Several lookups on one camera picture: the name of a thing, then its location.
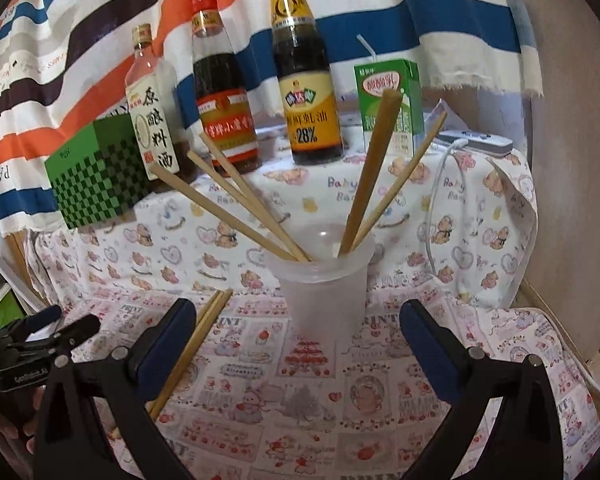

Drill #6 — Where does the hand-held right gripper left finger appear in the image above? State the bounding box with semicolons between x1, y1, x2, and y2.
34;298;197;480

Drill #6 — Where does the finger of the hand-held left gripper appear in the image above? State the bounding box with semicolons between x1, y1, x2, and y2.
19;304;64;335
10;313;102;357

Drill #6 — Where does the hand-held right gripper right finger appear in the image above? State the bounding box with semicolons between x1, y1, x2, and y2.
399;300;566;480

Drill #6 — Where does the wooden chopstick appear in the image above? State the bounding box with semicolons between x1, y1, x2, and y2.
199;132;312;262
337;89;404;257
147;289;234;421
195;290;224;327
351;110;449;254
186;151;307;262
149;164;301;263

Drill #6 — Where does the translucent plastic cup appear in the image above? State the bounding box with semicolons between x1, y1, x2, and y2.
265;223;377;339

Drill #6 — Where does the person's left hand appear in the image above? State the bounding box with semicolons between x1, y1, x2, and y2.
0;387;47;457

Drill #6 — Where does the bear print white cloth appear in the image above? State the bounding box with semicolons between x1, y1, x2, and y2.
27;135;539;312

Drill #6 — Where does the pink printed tablecloth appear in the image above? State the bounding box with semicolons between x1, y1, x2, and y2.
70;285;600;480

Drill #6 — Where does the green checkered box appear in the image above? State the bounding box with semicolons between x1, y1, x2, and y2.
44;114;154;231

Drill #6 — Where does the white power strip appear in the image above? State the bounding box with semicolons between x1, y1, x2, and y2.
437;129;514;154

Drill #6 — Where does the clear cooking wine bottle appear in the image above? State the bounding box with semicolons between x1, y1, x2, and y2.
125;24;181;181

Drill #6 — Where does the red cap dark sauce bottle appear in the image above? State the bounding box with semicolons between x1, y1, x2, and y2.
190;0;261;176

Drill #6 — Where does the green milk carton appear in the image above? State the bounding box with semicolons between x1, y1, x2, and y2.
354;58;424;159

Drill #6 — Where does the yellow label dark sauce bottle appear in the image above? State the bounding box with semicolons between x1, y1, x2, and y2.
267;0;345;165

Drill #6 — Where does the striped cloth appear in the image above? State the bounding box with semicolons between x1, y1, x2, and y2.
0;0;544;237

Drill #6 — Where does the white drinking straw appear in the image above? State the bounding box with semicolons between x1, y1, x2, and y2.
357;34;379;62

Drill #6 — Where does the white power cable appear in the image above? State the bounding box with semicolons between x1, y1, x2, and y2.
422;137;470;282

